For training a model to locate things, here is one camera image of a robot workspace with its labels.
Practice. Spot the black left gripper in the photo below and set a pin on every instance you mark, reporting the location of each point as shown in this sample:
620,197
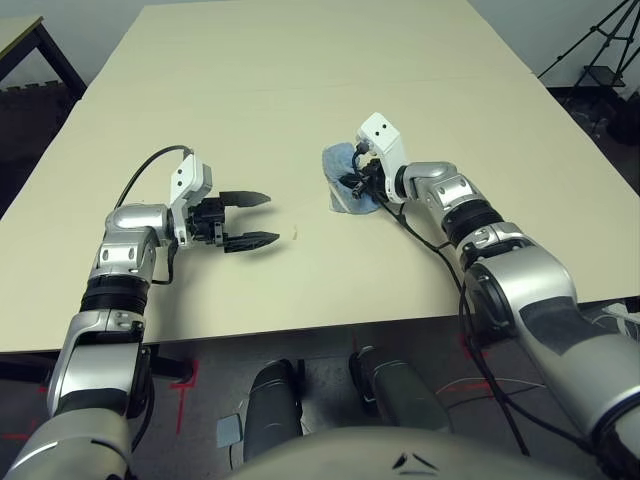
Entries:
207,220

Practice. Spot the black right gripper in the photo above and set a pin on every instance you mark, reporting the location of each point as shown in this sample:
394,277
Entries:
374,180

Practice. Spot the blue fluffy rag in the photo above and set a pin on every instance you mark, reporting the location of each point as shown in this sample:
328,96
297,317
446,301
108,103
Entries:
335,160

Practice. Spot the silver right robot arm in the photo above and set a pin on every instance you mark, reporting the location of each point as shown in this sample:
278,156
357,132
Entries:
525,270

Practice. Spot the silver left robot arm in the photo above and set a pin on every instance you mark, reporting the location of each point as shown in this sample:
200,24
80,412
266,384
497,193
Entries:
120,250

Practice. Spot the black table base bar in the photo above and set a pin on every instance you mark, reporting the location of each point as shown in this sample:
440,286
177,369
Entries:
167,367

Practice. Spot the dark grey left robot leg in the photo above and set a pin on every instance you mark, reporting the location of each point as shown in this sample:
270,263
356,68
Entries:
272,400

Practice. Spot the dark grey robot leg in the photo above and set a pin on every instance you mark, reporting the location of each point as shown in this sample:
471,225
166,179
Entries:
272,400
400,395

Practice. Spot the dark grey right robot leg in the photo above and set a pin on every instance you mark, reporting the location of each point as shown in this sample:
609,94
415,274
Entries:
400,395

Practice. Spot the black foam floor mat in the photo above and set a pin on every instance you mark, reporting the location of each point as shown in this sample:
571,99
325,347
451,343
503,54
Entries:
25,115

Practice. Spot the silver robot torso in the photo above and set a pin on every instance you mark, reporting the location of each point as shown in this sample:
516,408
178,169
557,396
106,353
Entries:
350,455

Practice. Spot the black step stool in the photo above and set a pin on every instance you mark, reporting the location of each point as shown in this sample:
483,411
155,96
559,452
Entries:
602,75

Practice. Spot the side table with black legs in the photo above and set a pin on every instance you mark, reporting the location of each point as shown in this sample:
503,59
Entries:
15,37

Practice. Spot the black tripod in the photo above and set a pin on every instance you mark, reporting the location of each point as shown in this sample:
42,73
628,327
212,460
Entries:
614,31

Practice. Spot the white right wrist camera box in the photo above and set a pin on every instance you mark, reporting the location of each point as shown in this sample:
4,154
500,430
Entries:
380,135

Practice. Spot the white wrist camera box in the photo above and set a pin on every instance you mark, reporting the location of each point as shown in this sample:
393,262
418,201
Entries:
187,180
380,135

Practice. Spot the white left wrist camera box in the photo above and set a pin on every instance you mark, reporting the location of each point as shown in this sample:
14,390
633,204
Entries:
187,180

